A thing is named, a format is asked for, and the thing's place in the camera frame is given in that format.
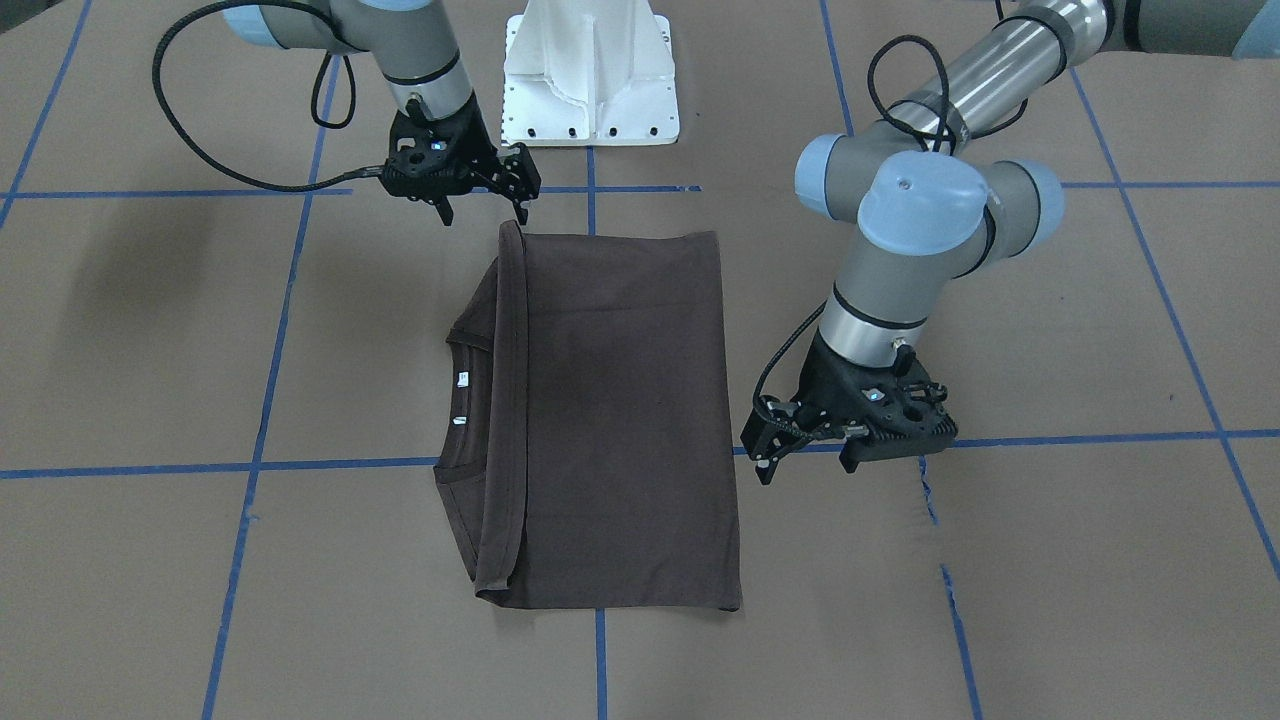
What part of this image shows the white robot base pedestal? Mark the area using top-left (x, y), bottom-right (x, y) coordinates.
top-left (500, 1), bottom-right (681, 147)

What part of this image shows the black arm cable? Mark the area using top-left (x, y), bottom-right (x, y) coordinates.
top-left (755, 35), bottom-right (1030, 421)
top-left (152, 0), bottom-right (396, 193)

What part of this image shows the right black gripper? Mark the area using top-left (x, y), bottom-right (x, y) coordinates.
top-left (380, 96), bottom-right (541, 227)

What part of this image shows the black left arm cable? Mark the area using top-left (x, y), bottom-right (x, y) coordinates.
top-left (755, 35), bottom-right (1030, 421)

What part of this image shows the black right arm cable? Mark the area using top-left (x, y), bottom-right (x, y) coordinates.
top-left (152, 0), bottom-right (396, 193)

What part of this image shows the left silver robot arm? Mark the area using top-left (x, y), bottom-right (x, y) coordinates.
top-left (741, 1), bottom-right (1277, 484)

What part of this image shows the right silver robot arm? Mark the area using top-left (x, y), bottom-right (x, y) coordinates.
top-left (221, 1), bottom-right (541, 225)

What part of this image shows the dark brown t-shirt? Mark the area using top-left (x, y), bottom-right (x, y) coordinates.
top-left (434, 222), bottom-right (742, 612)

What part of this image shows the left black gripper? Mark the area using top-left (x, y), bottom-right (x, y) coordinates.
top-left (740, 331), bottom-right (957, 486)

